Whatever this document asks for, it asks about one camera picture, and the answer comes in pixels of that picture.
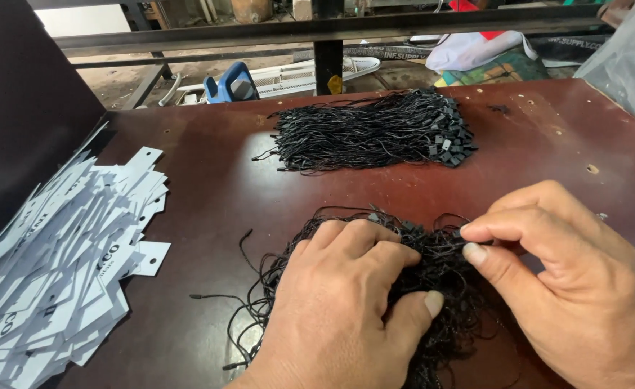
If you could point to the pile of white paper hang tags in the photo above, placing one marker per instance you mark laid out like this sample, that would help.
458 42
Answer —
52 270

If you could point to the person's right hand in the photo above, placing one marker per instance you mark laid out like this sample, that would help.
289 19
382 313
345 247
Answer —
582 292

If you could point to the dark board panel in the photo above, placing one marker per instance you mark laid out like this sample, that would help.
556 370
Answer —
20 108

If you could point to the clear plastic bag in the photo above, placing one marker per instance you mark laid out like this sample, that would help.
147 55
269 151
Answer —
628 65

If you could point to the heap of bags and cloth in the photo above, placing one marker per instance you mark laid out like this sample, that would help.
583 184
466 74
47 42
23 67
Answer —
485 54

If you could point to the white fan grille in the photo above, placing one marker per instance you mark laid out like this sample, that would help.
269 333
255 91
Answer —
295 75

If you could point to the black metal frame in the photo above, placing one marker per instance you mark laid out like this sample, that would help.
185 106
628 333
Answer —
328 32

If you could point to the person's left hand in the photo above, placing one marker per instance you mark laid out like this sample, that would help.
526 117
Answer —
322 324

